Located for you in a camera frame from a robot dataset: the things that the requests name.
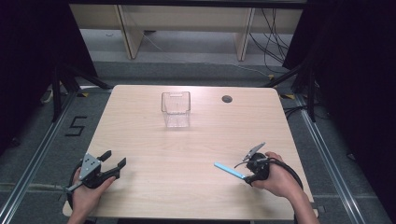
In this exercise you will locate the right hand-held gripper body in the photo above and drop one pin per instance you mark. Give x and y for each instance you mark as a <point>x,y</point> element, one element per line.
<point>259,168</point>

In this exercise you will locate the clear plastic container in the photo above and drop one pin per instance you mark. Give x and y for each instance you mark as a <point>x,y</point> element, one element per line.
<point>176,109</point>

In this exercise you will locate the person's left hand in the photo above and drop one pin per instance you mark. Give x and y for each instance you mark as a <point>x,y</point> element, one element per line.
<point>85,197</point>

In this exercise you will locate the yellow black tape piece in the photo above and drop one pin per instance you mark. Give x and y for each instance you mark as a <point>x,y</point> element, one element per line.
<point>288,96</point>
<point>82,94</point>

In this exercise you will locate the dark round table grommet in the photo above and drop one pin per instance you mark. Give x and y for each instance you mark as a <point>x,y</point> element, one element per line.
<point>227,99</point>

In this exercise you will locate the metal floor rail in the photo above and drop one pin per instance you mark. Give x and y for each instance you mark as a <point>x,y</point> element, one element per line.
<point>34,161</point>
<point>330,161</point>

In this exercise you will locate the black metal stand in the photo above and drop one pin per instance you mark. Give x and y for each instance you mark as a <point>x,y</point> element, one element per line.
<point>57,93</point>
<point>311,93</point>

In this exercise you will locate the person's right hand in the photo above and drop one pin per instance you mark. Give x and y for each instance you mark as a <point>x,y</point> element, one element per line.
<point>280,182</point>

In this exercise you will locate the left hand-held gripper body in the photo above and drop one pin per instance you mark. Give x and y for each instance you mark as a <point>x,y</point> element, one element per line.
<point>89,168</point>

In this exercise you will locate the black curtain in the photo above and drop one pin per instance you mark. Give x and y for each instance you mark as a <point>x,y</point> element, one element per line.
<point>31,62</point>
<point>358,77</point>

